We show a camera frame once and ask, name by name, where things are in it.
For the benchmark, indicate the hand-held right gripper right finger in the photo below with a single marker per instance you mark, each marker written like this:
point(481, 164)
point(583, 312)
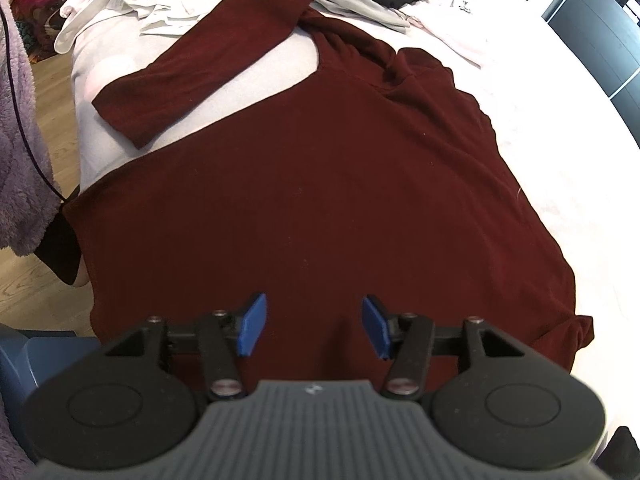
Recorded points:
point(377, 327)

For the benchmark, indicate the pale pink garment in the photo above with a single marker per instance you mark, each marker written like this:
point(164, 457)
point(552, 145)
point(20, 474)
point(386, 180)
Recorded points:
point(450, 35)

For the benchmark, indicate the maroon sweater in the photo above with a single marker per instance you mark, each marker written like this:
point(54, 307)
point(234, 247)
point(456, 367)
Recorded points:
point(325, 175)

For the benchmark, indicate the dark sliding wardrobe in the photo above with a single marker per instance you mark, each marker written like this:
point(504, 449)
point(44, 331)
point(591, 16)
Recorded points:
point(600, 25)

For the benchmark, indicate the black pouch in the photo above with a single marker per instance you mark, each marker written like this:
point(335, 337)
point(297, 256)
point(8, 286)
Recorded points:
point(60, 250)

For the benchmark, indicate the white black-patterned garment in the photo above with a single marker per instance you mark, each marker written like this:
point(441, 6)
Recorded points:
point(457, 2)

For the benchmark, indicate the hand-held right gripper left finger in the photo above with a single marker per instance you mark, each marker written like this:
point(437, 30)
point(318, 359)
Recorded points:
point(252, 327)

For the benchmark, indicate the grey garment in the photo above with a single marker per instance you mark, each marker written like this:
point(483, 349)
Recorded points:
point(350, 2)

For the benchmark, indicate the blue plastic chair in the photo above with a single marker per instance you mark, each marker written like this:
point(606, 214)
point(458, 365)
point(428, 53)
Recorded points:
point(40, 375)

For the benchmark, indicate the purple fleece robe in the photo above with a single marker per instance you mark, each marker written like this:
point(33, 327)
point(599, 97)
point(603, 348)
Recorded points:
point(20, 150)

